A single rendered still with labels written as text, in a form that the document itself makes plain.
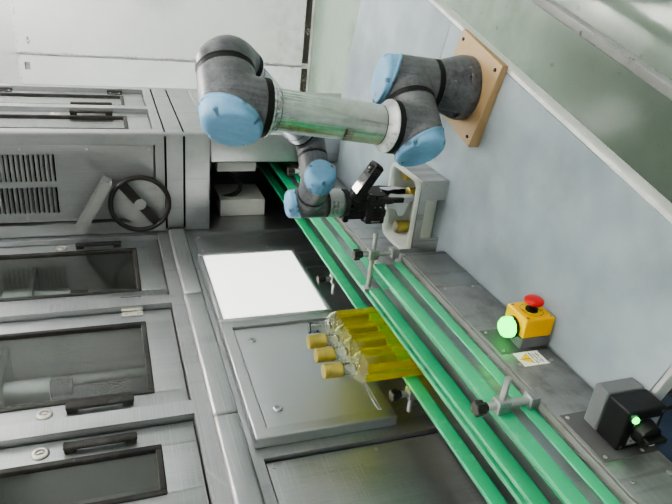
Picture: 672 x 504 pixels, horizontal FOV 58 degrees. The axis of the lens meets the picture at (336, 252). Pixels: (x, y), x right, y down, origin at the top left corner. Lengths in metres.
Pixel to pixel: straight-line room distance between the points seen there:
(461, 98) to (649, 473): 0.85
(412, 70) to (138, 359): 1.00
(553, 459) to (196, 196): 1.61
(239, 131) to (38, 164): 1.20
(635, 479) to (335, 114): 0.83
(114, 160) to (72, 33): 2.74
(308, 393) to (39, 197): 1.23
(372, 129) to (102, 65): 3.82
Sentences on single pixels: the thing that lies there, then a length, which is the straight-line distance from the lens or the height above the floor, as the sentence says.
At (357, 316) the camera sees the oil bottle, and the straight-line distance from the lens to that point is 1.54.
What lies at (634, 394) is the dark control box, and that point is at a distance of 1.15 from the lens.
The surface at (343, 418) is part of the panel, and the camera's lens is 1.46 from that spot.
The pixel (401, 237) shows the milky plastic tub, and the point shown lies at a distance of 1.76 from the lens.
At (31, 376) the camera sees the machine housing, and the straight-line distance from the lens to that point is 1.71.
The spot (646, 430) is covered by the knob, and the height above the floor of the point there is 0.81.
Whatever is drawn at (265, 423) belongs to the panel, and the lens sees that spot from 1.44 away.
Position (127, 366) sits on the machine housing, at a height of 1.57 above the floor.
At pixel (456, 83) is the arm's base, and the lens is 1.47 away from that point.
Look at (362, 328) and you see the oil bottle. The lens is 1.50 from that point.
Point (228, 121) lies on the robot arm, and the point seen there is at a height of 1.37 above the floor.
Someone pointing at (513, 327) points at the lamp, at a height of 0.84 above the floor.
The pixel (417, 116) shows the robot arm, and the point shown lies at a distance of 1.34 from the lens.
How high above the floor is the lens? 1.58
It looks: 20 degrees down
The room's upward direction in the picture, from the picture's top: 94 degrees counter-clockwise
